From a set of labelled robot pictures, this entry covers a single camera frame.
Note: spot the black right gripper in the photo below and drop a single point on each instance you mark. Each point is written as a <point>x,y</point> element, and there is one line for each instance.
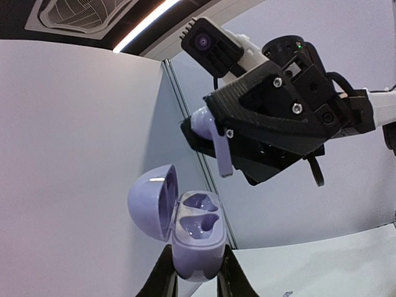
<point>296,107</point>

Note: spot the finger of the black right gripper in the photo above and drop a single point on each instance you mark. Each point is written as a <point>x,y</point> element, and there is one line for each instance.
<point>259,162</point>

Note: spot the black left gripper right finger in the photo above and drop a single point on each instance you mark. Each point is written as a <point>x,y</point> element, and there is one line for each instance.
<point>231,279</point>

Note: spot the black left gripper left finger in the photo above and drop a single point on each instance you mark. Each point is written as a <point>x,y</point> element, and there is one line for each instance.
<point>163,279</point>

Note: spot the purple earbud charging case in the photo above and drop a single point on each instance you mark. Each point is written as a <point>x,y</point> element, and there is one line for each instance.
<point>193,222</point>

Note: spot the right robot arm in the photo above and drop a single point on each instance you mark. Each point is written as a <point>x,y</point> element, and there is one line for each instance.
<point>383,105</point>

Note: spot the ceiling light fixture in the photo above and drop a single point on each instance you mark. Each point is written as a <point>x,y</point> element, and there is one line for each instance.
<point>103,24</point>

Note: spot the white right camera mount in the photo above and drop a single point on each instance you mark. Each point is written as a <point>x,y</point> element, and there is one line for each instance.
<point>239,55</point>

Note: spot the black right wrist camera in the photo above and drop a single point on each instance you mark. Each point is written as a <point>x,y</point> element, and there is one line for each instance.
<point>215,50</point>

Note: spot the aluminium left corner post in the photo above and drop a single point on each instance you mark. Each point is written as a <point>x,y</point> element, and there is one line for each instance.
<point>201,158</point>

